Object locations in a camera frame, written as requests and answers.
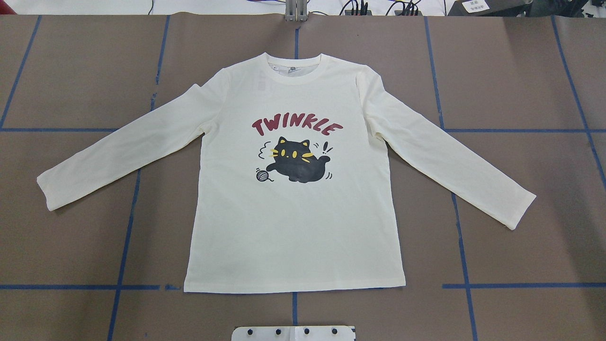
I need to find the cream long-sleeve cat shirt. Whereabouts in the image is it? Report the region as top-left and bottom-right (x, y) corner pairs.
(36, 53), (536, 294)

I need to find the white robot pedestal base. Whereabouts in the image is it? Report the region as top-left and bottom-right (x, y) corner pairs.
(231, 325), (356, 341)

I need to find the black power adapter box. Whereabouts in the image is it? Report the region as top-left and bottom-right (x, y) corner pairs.
(446, 0), (533, 17)

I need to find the aluminium frame post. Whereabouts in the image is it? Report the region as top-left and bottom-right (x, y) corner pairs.
(284, 0), (309, 22)

